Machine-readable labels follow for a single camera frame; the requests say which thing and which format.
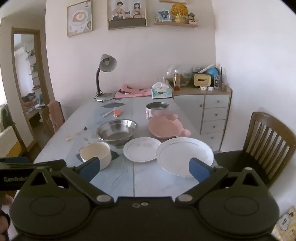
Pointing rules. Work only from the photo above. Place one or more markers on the cream ceramic bowl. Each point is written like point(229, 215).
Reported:
point(96, 149)

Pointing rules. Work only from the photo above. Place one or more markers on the pink patterned cloth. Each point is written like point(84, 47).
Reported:
point(134, 91)

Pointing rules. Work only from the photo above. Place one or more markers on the pink eared plate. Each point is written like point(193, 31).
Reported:
point(165, 127)

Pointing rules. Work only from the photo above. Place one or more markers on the grey cabinet with drawers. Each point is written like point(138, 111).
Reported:
point(215, 115)

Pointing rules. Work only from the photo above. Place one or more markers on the white and yellow fabric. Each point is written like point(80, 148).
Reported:
point(10, 143)

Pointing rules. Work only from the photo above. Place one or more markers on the amber bottle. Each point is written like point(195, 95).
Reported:
point(177, 84)

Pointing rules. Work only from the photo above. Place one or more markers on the yellow patterned bag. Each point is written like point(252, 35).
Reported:
point(285, 222)

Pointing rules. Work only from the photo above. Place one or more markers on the brown slatted wooden chair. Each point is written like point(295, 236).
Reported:
point(266, 139)

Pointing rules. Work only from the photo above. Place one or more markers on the yellow tissue holder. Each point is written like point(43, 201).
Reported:
point(202, 81)

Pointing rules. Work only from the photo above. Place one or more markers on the wooden wall shelf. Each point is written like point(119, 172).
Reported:
point(175, 24)

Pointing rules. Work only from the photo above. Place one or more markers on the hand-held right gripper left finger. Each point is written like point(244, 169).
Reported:
point(91, 168)

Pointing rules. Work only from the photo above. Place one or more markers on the white stick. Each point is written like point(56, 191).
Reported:
point(206, 68)

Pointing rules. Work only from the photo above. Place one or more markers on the large white plate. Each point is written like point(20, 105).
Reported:
point(182, 155)

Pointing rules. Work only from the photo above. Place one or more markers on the blue photo frame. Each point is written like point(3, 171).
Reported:
point(163, 15)

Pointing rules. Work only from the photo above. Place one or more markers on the pink pot with steel liner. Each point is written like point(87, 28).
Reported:
point(159, 113)

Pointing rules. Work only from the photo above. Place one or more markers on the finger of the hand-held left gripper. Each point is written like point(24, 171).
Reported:
point(34, 165)

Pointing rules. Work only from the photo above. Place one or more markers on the pink pen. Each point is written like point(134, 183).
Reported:
point(108, 112)

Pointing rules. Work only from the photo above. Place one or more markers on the stainless steel bowl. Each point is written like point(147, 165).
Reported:
point(116, 134)

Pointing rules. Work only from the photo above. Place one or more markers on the wall picture with figures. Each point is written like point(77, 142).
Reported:
point(127, 14)

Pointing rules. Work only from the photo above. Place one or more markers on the tissue box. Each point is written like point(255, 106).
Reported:
point(161, 92)

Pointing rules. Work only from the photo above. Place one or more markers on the wooden framed mirror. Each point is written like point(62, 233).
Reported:
point(25, 69)

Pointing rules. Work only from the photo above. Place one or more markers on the abstract wall picture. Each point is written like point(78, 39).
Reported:
point(79, 17)

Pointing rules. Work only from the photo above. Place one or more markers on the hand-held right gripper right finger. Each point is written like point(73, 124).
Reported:
point(198, 169)

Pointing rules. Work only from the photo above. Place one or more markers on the small white plate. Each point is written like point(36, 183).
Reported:
point(141, 149)

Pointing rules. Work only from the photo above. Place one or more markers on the small orange case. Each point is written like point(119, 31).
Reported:
point(118, 112)

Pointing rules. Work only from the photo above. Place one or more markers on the small pavilion ornament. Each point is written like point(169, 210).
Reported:
point(192, 18)

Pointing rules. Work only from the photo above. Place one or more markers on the clear acrylic holder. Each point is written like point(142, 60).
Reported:
point(217, 81)

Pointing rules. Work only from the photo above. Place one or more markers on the wooden chair with towel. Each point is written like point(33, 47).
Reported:
point(45, 120)

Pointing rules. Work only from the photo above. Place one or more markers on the grey gooseneck desk lamp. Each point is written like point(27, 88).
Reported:
point(107, 63)

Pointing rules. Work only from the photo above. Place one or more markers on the blue globe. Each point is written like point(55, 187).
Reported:
point(214, 71)

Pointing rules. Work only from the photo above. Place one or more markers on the golden tree ornament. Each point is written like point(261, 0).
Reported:
point(179, 11)

